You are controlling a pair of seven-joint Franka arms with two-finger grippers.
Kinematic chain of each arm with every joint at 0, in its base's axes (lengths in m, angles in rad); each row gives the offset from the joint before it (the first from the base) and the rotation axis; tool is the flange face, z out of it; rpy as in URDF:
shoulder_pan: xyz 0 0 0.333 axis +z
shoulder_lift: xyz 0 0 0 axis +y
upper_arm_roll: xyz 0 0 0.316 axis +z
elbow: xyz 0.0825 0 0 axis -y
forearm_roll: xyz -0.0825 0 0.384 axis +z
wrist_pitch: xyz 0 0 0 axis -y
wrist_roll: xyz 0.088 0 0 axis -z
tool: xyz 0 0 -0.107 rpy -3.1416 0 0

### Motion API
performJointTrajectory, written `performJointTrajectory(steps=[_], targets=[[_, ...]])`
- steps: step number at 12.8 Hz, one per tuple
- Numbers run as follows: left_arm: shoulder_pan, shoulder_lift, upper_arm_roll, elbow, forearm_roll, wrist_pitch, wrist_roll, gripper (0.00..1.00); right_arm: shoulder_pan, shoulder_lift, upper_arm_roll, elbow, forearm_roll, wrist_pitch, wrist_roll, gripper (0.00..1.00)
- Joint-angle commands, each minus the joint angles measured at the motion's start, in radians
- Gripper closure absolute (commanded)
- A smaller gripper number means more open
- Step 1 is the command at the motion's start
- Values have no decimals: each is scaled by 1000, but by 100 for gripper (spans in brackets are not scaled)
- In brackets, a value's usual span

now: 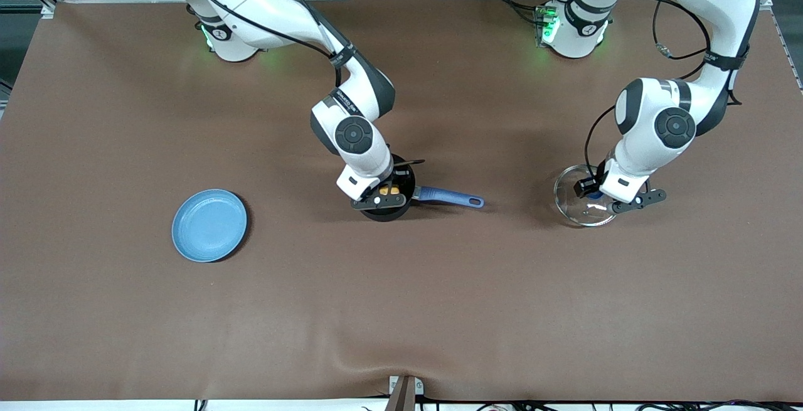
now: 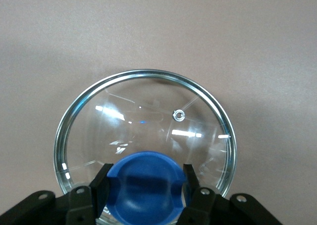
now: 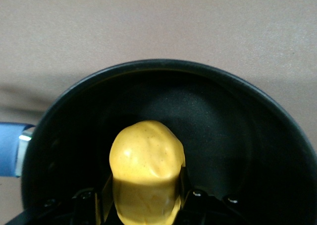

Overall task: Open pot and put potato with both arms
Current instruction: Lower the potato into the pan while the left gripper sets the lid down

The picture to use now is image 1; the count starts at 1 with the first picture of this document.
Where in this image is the glass lid blue knob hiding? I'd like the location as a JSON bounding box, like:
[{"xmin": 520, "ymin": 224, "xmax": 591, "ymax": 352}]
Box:
[{"xmin": 553, "ymin": 164, "xmax": 620, "ymax": 228}]

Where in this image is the black left camera mount bar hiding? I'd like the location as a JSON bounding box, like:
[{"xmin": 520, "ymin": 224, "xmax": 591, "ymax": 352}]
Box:
[{"xmin": 611, "ymin": 188, "xmax": 667, "ymax": 215}]

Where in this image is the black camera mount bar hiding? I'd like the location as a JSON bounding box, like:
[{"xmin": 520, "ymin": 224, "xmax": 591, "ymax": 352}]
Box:
[
  {"xmin": 351, "ymin": 194, "xmax": 407, "ymax": 212},
  {"xmin": 611, "ymin": 188, "xmax": 667, "ymax": 215}
]

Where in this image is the black right camera mount bar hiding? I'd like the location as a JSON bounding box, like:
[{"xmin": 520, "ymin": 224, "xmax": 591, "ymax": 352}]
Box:
[{"xmin": 351, "ymin": 194, "xmax": 407, "ymax": 212}]

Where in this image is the blue round plate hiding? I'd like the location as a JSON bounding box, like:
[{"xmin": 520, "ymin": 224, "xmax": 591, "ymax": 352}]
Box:
[{"xmin": 171, "ymin": 189, "xmax": 248, "ymax": 264}]

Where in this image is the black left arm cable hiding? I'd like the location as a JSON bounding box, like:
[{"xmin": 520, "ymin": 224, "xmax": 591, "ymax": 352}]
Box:
[{"xmin": 583, "ymin": 0, "xmax": 747, "ymax": 179}]

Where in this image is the black pot blue handle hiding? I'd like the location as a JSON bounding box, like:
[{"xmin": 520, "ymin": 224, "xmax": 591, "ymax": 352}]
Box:
[{"xmin": 359, "ymin": 154, "xmax": 486, "ymax": 222}]

